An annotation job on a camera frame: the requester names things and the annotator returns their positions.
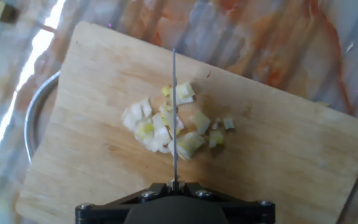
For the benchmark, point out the yellow chopped scallion bit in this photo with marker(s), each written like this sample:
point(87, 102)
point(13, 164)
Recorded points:
point(166, 90)

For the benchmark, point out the steel cleaver knife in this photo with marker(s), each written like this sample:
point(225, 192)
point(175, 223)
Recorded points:
point(174, 68)

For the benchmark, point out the white scallion stalk piece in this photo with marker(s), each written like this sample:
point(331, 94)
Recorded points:
point(135, 115)

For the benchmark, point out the wooden cutting board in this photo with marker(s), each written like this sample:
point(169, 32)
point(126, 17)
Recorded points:
point(259, 155)

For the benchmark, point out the orange marble pattern mat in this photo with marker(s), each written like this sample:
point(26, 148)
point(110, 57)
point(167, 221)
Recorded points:
point(259, 31)

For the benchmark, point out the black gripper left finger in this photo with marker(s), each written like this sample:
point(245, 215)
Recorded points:
point(104, 213)

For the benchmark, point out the thin white scallion sliver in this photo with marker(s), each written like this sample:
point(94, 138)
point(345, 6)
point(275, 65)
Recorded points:
point(215, 124)

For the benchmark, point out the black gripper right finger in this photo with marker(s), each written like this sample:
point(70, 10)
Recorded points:
point(250, 213)

